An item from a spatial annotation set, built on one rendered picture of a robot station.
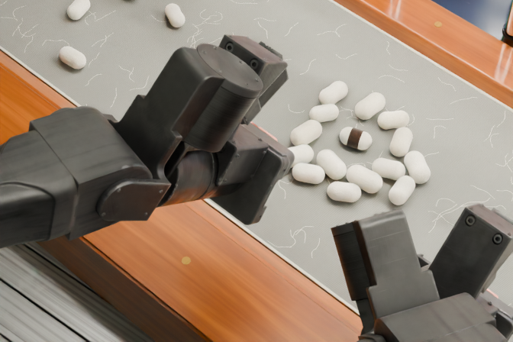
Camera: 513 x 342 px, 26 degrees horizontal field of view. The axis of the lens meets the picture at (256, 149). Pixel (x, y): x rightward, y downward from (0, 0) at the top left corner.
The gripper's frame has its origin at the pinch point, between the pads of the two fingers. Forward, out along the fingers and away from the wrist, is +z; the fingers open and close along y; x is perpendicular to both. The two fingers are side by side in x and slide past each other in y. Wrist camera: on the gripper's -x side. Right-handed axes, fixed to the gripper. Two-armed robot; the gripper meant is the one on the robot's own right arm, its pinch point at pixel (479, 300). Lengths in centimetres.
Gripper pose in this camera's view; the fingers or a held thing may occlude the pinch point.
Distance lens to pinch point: 102.8
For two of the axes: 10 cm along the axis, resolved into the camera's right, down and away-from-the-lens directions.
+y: -7.5, -5.3, 4.0
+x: -4.3, 8.4, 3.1
